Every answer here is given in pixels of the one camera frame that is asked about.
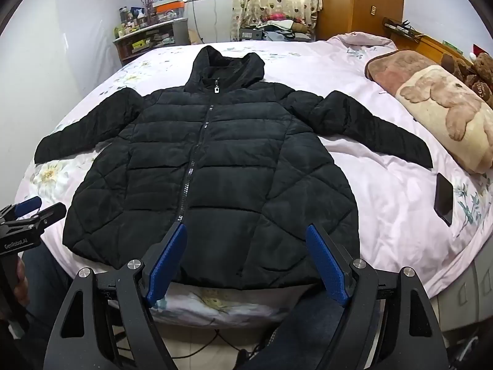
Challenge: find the orange lid storage box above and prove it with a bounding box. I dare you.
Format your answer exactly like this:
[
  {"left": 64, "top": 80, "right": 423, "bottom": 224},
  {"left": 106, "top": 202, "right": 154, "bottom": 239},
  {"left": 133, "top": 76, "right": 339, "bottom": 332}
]
[{"left": 152, "top": 1, "right": 185, "bottom": 22}]

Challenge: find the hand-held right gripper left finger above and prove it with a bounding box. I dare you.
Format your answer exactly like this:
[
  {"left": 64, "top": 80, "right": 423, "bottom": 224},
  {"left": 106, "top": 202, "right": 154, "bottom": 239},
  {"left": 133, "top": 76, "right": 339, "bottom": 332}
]
[{"left": 45, "top": 224, "right": 189, "bottom": 370}]

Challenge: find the person's left hand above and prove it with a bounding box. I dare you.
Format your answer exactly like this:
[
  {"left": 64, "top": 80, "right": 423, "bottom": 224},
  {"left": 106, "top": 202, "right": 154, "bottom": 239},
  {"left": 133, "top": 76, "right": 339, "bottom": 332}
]
[{"left": 14, "top": 259, "right": 31, "bottom": 310}]

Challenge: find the white cabinet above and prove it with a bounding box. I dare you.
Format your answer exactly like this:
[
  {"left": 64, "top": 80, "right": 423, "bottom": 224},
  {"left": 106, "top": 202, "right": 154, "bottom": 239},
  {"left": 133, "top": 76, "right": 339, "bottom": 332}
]
[{"left": 187, "top": 0, "right": 235, "bottom": 44}]

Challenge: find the wooden headboard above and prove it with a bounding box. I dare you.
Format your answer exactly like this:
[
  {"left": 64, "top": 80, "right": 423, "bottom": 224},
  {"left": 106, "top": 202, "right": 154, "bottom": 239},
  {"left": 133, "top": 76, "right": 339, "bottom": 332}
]
[{"left": 383, "top": 17, "right": 493, "bottom": 68}]

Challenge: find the wooden wardrobe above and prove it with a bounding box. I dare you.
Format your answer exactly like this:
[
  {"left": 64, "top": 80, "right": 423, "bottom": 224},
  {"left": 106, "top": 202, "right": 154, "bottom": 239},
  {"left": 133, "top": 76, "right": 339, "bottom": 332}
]
[{"left": 315, "top": 0, "right": 405, "bottom": 41}]

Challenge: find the dark brown plush toy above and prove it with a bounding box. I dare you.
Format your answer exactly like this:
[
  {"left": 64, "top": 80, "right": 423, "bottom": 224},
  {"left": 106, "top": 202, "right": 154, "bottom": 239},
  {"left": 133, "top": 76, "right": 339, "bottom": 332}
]
[{"left": 440, "top": 53, "right": 467, "bottom": 80}]

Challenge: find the black puffer jacket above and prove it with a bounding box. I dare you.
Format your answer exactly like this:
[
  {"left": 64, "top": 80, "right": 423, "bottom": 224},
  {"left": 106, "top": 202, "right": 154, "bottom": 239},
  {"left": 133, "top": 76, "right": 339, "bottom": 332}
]
[{"left": 34, "top": 45, "right": 433, "bottom": 289}]

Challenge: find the rolled bear print blanket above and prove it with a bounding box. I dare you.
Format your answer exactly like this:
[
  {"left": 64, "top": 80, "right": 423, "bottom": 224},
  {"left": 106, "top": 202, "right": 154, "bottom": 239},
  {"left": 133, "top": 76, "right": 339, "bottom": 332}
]
[{"left": 364, "top": 49, "right": 493, "bottom": 174}]

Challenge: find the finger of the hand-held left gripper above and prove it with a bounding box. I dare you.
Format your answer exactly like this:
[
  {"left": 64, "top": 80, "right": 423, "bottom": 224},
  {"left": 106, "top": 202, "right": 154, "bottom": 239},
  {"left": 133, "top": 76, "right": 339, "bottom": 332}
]
[
  {"left": 11, "top": 202, "right": 67, "bottom": 230},
  {"left": 0, "top": 196, "right": 42, "bottom": 221}
]

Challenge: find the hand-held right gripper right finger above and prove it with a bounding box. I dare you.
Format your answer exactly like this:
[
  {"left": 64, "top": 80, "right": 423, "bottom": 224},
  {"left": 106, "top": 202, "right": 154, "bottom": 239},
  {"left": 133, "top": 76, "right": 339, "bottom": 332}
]
[{"left": 305, "top": 224, "right": 451, "bottom": 370}]

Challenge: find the person's left leg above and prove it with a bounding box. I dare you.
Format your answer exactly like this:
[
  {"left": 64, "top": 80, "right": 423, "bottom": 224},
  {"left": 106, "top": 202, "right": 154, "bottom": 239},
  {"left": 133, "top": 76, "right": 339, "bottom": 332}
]
[{"left": 15, "top": 245, "right": 78, "bottom": 370}]

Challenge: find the pink floral duvet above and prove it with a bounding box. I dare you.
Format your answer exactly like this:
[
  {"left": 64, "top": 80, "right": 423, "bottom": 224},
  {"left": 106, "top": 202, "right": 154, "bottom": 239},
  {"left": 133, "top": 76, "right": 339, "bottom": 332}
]
[{"left": 15, "top": 33, "right": 493, "bottom": 328}]

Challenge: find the person's leg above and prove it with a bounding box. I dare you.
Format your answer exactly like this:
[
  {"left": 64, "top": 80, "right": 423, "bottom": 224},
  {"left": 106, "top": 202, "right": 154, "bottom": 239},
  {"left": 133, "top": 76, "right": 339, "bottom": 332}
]
[
  {"left": 239, "top": 289, "right": 347, "bottom": 370},
  {"left": 15, "top": 245, "right": 78, "bottom": 370}
]

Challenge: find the black floor cable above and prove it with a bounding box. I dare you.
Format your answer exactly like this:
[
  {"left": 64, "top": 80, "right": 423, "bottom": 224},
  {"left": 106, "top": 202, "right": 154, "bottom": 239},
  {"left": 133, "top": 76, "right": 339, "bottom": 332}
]
[{"left": 165, "top": 327, "right": 270, "bottom": 360}]

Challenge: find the person's right leg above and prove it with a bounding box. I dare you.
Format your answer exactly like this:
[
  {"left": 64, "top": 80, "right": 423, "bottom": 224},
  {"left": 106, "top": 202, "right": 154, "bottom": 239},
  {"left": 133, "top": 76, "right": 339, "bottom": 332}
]
[{"left": 239, "top": 289, "right": 347, "bottom": 370}]

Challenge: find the grey bed base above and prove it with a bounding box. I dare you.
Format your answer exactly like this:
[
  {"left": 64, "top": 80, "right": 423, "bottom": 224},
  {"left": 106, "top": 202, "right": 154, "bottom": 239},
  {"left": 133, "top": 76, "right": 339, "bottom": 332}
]
[{"left": 435, "top": 247, "right": 493, "bottom": 340}]

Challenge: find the brown teddy bear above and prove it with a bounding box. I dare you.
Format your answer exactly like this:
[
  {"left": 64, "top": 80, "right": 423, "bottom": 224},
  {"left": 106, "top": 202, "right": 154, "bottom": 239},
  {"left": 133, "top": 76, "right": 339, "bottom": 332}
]
[{"left": 464, "top": 51, "right": 493, "bottom": 101}]

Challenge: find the black smartphone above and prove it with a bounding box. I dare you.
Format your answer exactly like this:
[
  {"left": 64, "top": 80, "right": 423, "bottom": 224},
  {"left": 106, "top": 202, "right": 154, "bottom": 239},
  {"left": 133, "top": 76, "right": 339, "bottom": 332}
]
[{"left": 433, "top": 173, "right": 454, "bottom": 227}]

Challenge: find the cluttered storage shelf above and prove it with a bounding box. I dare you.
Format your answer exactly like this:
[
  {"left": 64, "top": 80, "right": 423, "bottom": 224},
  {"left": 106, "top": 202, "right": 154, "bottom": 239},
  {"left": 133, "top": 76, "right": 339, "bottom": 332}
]
[{"left": 113, "top": 18, "right": 189, "bottom": 66}]

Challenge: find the pile of clothes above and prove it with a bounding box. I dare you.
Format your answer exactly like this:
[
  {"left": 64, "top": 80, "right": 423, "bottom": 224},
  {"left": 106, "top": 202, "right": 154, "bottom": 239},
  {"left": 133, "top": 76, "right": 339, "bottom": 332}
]
[{"left": 239, "top": 13, "right": 316, "bottom": 42}]

